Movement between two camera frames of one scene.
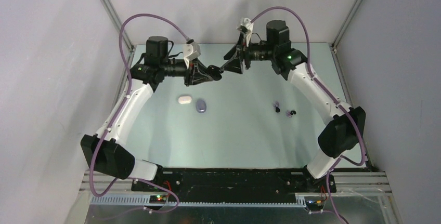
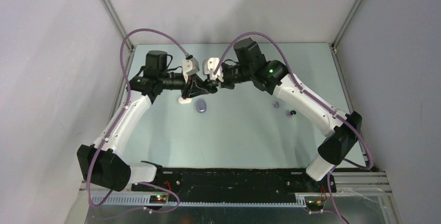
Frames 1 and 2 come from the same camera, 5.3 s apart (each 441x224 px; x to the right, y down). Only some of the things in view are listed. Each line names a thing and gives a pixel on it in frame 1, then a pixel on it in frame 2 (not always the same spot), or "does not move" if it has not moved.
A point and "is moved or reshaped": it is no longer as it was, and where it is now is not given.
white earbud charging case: x=184 y=100 does not move
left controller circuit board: x=157 y=199 does not move
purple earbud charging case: x=200 y=106 does not move
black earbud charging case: x=215 y=71 is moved or reshaped
